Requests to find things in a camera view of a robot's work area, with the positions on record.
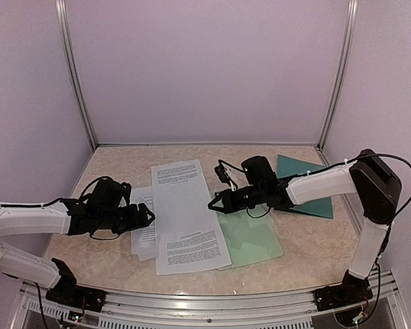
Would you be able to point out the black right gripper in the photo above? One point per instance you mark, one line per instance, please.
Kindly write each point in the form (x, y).
(229, 202)

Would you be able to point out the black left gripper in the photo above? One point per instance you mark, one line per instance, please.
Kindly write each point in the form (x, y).
(134, 222)

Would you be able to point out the light green clipboard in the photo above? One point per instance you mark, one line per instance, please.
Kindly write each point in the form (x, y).
(250, 237)

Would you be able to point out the printed paper sheet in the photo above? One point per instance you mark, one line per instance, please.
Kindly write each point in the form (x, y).
(188, 236)

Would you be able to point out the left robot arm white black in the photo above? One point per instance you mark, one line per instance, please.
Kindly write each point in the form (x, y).
(103, 205)

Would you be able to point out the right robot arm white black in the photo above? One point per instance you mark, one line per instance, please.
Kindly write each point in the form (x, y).
(367, 176)

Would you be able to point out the dark teal folder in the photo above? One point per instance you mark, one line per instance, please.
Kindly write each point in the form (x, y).
(305, 199)

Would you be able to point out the left lower paper sheets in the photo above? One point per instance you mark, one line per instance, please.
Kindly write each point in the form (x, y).
(143, 238)

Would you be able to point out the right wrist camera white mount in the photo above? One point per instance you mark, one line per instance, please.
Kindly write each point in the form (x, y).
(224, 171)

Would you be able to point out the front aluminium rail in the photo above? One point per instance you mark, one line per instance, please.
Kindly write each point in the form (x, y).
(288, 309)

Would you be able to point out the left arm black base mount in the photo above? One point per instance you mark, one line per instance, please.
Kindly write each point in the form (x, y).
(67, 292)

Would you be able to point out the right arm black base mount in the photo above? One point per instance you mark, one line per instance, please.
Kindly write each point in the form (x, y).
(350, 291)

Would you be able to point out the right aluminium frame post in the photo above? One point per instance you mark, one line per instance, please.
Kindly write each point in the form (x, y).
(341, 72)

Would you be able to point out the aluminium frame post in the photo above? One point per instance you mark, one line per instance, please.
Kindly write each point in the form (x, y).
(341, 72)
(67, 45)

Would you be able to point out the left aluminium frame post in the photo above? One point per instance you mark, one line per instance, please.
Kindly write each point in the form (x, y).
(67, 45)

